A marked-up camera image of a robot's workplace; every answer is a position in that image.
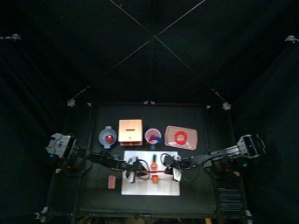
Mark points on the orange toy carrot green top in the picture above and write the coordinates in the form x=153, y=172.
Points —
x=153, y=165

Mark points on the orange toy carrot piece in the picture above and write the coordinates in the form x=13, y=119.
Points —
x=155, y=179

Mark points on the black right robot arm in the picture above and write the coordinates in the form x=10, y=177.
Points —
x=225, y=153

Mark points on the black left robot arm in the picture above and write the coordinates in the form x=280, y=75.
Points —
x=97, y=158

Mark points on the pink rectangular block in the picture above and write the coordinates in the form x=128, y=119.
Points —
x=112, y=182

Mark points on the white cutting board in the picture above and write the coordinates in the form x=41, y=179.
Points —
x=155, y=188

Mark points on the red plastic cup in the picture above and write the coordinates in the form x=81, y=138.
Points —
x=148, y=134

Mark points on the red toy in bowl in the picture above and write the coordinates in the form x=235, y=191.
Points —
x=109, y=139

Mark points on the wooden box red front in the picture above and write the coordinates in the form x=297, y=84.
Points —
x=129, y=129

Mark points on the black ribbed panel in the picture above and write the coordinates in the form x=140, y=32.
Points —
x=229, y=201

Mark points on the silver frame bracket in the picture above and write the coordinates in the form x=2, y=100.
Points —
x=225, y=106
x=70, y=102
x=291, y=38
x=148, y=102
x=14, y=37

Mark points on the grey vertical frame pole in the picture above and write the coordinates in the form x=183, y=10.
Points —
x=149, y=73

